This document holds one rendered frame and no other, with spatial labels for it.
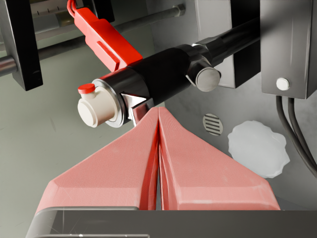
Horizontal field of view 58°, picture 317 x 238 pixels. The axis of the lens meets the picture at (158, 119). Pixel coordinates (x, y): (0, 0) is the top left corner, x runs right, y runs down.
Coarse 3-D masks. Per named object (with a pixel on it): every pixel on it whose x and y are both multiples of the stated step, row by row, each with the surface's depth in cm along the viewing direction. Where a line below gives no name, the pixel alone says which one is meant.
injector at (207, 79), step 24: (168, 48) 18; (192, 48) 18; (216, 48) 20; (240, 48) 22; (120, 72) 15; (144, 72) 15; (168, 72) 16; (192, 72) 16; (216, 72) 16; (120, 96) 14; (168, 96) 17; (120, 120) 15
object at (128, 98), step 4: (124, 92) 14; (124, 96) 14; (128, 96) 14; (132, 96) 14; (136, 96) 13; (140, 96) 13; (144, 96) 13; (124, 100) 14; (128, 100) 14; (132, 100) 14; (136, 100) 13; (140, 100) 13; (152, 100) 13; (124, 104) 14; (128, 104) 14; (132, 104) 14; (128, 108) 14; (128, 112) 14; (128, 116) 14
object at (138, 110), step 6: (144, 102) 13; (150, 102) 13; (132, 108) 12; (138, 108) 12; (144, 108) 13; (150, 108) 13; (132, 114) 12; (138, 114) 12; (144, 114) 13; (138, 120) 12
